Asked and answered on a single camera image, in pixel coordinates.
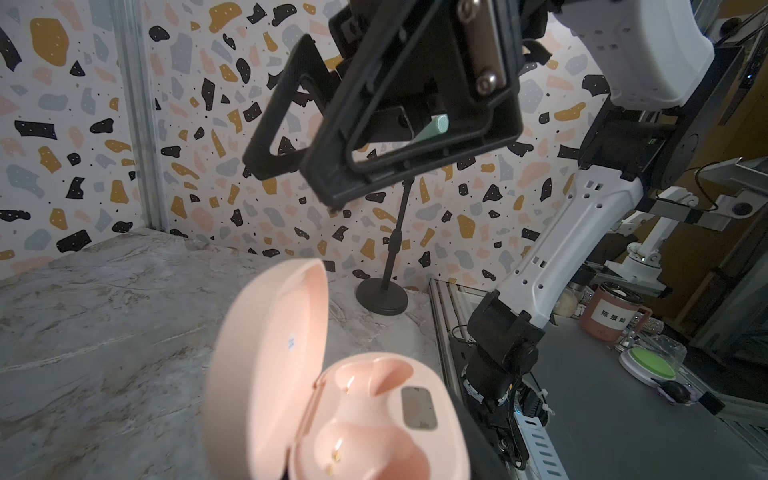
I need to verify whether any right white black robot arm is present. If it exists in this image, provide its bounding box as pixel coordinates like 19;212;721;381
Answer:
243;1;743;472

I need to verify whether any green white round gadget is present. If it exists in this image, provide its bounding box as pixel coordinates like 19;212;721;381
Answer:
619;347;681;388

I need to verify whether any red white labelled mug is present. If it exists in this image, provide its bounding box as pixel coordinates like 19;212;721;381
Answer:
580;281;653;342

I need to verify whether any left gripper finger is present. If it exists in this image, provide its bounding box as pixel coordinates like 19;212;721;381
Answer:
449;393;510;480

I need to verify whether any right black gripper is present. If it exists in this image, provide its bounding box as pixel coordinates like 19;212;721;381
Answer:
242;1;549;209

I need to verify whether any pink earbud case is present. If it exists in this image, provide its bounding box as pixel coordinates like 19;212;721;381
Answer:
202;259;471;479

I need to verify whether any mint green microphone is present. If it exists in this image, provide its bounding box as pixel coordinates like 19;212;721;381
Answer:
355;113;451;317

